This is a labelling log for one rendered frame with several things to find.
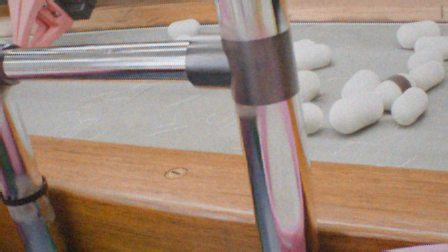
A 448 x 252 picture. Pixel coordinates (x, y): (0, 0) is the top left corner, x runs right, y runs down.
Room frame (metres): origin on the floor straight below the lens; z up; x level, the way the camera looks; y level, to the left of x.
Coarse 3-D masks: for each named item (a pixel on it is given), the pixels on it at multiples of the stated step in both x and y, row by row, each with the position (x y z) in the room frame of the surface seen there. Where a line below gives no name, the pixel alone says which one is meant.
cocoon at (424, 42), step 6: (438, 36) 0.42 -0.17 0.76; (420, 42) 0.42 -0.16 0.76; (426, 42) 0.42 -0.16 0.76; (432, 42) 0.42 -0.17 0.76; (438, 42) 0.41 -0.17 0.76; (444, 42) 0.41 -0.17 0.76; (414, 48) 0.43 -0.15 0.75; (420, 48) 0.42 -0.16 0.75; (438, 48) 0.41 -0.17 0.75; (444, 48) 0.41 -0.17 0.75; (444, 54) 0.41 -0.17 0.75
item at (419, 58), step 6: (426, 48) 0.40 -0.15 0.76; (432, 48) 0.40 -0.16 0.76; (414, 54) 0.39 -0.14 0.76; (420, 54) 0.39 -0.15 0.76; (426, 54) 0.39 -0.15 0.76; (432, 54) 0.39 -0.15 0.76; (438, 54) 0.39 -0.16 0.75; (414, 60) 0.39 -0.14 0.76; (420, 60) 0.39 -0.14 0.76; (426, 60) 0.39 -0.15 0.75; (432, 60) 0.39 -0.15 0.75; (438, 60) 0.39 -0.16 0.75; (408, 66) 0.39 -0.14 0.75; (414, 66) 0.39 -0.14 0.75
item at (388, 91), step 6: (408, 78) 0.35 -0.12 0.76; (384, 84) 0.35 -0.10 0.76; (390, 84) 0.34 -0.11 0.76; (396, 84) 0.34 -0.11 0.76; (414, 84) 0.35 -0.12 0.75; (378, 90) 0.35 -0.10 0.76; (384, 90) 0.34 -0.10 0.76; (390, 90) 0.34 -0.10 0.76; (396, 90) 0.34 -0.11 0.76; (384, 96) 0.34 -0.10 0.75; (390, 96) 0.34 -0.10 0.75; (396, 96) 0.34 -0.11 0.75; (384, 102) 0.34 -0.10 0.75; (390, 102) 0.34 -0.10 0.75; (384, 108) 0.34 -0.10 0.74; (390, 108) 0.34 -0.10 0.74
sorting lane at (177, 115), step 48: (336, 48) 0.49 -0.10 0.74; (384, 48) 0.47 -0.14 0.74; (48, 96) 0.51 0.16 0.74; (96, 96) 0.49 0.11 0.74; (144, 96) 0.46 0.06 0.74; (192, 96) 0.44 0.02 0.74; (336, 96) 0.39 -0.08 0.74; (432, 96) 0.36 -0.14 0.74; (144, 144) 0.37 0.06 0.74; (192, 144) 0.35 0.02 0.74; (336, 144) 0.32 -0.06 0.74; (384, 144) 0.30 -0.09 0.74; (432, 144) 0.29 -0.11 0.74
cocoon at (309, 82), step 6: (300, 72) 0.39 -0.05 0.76; (306, 72) 0.39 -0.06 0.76; (312, 72) 0.39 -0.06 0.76; (300, 78) 0.38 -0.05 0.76; (306, 78) 0.38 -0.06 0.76; (312, 78) 0.38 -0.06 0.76; (318, 78) 0.39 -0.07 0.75; (300, 84) 0.37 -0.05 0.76; (306, 84) 0.38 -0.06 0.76; (312, 84) 0.38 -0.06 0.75; (318, 84) 0.39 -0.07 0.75; (306, 90) 0.37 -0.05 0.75; (312, 90) 0.38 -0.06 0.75; (318, 90) 0.38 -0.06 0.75; (306, 96) 0.37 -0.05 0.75; (312, 96) 0.38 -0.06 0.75; (306, 102) 0.37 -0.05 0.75
